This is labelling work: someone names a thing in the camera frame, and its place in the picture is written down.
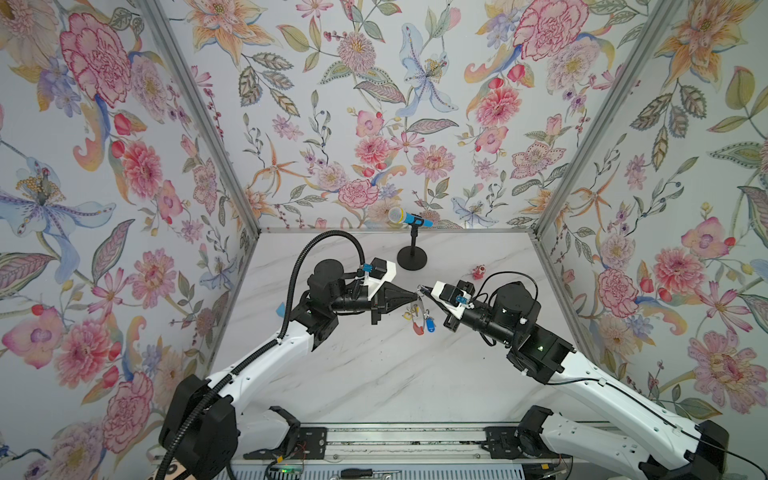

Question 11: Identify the cartoon face plush toy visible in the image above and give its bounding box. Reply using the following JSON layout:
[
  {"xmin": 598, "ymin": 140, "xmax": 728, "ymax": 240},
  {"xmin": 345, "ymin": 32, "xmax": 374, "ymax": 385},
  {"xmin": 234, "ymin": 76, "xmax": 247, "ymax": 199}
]
[{"xmin": 152, "ymin": 463, "xmax": 179, "ymax": 479}]

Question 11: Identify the metal keyring with red handle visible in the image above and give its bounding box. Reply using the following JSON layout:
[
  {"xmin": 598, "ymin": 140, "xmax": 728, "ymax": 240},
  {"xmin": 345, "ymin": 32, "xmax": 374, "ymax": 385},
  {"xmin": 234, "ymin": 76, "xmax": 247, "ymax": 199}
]
[{"xmin": 403, "ymin": 296, "xmax": 432, "ymax": 336}]

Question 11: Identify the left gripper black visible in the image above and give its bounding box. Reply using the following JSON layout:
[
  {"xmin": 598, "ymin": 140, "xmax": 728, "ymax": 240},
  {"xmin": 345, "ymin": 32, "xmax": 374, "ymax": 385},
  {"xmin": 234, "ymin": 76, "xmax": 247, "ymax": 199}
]
[{"xmin": 327, "ymin": 285, "xmax": 415, "ymax": 330}]

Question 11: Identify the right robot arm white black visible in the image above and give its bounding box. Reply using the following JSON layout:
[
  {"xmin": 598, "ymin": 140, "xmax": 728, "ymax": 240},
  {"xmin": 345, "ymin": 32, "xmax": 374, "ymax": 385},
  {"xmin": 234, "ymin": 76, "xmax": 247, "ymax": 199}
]
[{"xmin": 428, "ymin": 282, "xmax": 729, "ymax": 479}]

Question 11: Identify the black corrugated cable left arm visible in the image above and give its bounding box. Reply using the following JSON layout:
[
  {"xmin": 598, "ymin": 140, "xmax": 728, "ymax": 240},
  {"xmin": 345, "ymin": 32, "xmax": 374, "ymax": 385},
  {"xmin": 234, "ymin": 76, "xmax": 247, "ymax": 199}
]
[{"xmin": 152, "ymin": 230, "xmax": 367, "ymax": 480}]

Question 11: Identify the small red toy figure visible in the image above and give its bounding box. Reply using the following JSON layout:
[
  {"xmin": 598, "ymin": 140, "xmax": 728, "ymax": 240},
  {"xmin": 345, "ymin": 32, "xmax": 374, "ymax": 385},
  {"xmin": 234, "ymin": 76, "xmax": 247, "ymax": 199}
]
[{"xmin": 472, "ymin": 265, "xmax": 486, "ymax": 281}]

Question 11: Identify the toy microphone blue yellow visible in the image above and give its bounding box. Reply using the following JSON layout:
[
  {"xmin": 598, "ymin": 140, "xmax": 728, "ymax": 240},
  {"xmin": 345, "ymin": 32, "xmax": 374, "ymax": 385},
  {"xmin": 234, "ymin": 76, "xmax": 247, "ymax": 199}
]
[{"xmin": 388, "ymin": 207, "xmax": 434, "ymax": 228}]

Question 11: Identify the black microphone stand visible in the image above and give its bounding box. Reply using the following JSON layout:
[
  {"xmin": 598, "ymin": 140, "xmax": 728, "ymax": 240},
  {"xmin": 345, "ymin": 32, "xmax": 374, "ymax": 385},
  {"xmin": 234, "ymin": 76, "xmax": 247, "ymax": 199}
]
[{"xmin": 397, "ymin": 225, "xmax": 428, "ymax": 271}]

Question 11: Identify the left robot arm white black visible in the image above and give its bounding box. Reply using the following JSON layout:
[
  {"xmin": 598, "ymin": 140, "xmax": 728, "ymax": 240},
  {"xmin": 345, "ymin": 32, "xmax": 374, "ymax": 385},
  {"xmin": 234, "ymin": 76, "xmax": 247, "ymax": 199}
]
[{"xmin": 154, "ymin": 258, "xmax": 419, "ymax": 479}]

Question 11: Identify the black screwdriver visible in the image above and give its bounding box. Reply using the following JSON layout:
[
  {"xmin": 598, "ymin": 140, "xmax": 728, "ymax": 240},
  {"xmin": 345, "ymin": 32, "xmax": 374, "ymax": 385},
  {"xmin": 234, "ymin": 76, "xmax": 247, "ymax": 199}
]
[{"xmin": 337, "ymin": 468, "xmax": 400, "ymax": 480}]

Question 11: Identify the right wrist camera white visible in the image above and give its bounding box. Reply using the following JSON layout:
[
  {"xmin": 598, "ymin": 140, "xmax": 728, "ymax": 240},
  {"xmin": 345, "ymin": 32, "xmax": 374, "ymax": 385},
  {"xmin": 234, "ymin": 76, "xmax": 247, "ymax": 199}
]
[{"xmin": 430, "ymin": 280, "xmax": 475, "ymax": 320}]

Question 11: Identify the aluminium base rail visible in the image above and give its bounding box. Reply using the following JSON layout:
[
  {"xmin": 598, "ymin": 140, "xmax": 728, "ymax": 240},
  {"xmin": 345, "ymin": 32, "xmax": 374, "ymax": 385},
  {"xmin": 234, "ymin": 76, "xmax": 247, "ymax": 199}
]
[{"xmin": 235, "ymin": 422, "xmax": 608, "ymax": 468}]

